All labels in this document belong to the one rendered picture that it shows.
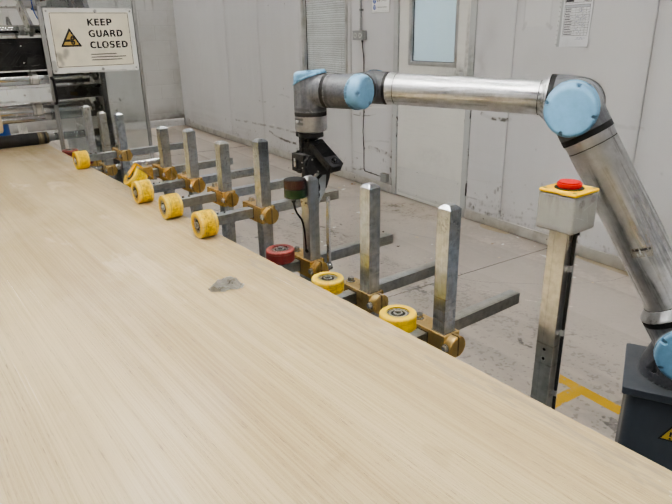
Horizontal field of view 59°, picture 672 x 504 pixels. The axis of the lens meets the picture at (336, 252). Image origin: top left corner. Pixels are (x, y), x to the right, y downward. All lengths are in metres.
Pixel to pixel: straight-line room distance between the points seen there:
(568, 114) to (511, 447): 0.76
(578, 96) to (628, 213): 0.28
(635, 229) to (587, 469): 0.68
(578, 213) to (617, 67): 3.08
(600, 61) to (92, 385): 3.60
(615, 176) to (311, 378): 0.80
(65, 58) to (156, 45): 6.83
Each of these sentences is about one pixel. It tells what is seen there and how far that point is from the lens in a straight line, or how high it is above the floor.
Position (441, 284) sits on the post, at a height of 0.96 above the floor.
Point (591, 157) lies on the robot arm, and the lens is 1.44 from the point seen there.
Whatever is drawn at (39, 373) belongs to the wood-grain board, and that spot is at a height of 0.90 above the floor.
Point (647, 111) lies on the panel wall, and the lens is 4.01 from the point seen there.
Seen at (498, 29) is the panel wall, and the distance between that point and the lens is 4.68.
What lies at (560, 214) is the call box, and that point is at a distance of 1.06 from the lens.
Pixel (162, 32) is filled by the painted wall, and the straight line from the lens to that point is 10.49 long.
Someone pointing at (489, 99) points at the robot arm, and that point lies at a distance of 1.61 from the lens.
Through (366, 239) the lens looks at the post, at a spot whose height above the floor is 1.00.
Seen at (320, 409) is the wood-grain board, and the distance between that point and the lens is 1.00.
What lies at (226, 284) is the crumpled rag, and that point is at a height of 0.91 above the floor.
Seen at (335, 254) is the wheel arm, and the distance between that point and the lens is 1.77.
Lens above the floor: 1.48
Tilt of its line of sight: 20 degrees down
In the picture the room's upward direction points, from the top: 1 degrees counter-clockwise
